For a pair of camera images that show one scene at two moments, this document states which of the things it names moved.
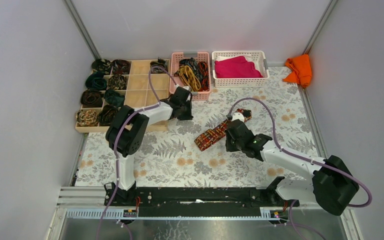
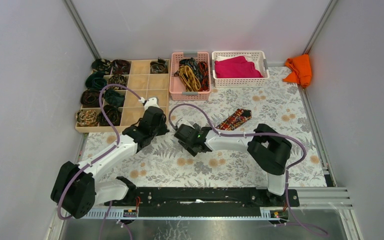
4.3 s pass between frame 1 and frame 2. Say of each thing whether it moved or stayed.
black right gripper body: moved
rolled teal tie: stayed
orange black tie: stayed
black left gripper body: moved
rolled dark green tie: stayed
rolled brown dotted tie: stayed
